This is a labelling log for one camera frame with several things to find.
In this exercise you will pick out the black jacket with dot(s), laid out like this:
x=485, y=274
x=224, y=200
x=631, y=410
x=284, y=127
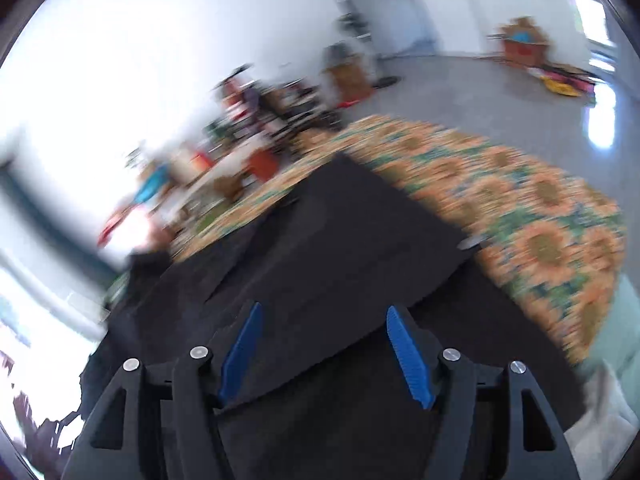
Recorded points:
x=324, y=396

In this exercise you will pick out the orange paper bag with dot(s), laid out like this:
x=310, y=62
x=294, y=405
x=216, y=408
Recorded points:
x=263, y=165

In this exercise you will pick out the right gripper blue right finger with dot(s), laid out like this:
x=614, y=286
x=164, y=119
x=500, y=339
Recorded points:
x=417, y=352

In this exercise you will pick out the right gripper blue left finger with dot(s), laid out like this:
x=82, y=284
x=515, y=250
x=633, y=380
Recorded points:
x=241, y=352

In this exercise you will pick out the sunflower pattern tablecloth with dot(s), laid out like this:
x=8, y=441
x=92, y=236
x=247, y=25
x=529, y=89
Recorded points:
x=555, y=243

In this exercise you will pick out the dark teal curtain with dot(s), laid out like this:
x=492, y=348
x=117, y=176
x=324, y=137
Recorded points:
x=86, y=261

